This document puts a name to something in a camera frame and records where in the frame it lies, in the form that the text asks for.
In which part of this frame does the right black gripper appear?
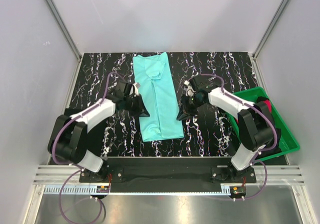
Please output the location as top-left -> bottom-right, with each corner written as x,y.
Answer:
176,94 -> 206,122

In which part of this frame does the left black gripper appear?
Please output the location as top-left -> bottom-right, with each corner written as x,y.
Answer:
124,93 -> 150,118

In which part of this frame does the turquoise t shirt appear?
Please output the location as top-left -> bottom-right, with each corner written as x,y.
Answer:
133,52 -> 184,142

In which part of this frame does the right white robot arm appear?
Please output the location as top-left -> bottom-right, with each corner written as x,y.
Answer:
176,86 -> 278,183

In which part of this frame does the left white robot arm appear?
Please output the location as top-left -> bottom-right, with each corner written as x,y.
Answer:
48,94 -> 150,182

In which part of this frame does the folded black t shirt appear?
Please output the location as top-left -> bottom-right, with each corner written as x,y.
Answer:
49,107 -> 107,159

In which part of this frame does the red t shirt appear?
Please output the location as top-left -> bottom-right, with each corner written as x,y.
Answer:
264,99 -> 272,113

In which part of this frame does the black t shirt in bin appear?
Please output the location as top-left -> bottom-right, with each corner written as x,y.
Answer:
233,95 -> 282,157

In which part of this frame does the green plastic bin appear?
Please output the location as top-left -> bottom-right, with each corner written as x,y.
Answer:
233,87 -> 300,161

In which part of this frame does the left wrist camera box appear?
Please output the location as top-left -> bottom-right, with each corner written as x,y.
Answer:
113,81 -> 140,99

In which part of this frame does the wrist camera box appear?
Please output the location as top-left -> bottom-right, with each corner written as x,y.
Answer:
113,81 -> 140,99
184,74 -> 221,97

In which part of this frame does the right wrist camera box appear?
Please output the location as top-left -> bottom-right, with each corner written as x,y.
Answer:
184,74 -> 221,97

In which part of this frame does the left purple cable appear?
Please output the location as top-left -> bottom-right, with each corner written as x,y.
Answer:
52,71 -> 126,224

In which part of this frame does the purple cable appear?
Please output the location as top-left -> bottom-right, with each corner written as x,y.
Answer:
52,71 -> 126,224
199,73 -> 280,201

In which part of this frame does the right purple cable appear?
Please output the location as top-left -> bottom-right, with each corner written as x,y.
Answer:
199,73 -> 280,201

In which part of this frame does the aluminium frame rail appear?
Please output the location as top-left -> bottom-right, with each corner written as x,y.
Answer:
33,165 -> 305,196

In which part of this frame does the left aluminium corner post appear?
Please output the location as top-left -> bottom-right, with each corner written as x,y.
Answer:
44,0 -> 82,61

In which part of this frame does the aluminium corner post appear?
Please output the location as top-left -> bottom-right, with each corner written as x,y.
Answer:
44,0 -> 82,61
252,0 -> 291,59

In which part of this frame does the right aluminium corner post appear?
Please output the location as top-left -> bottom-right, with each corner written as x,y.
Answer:
252,0 -> 291,59

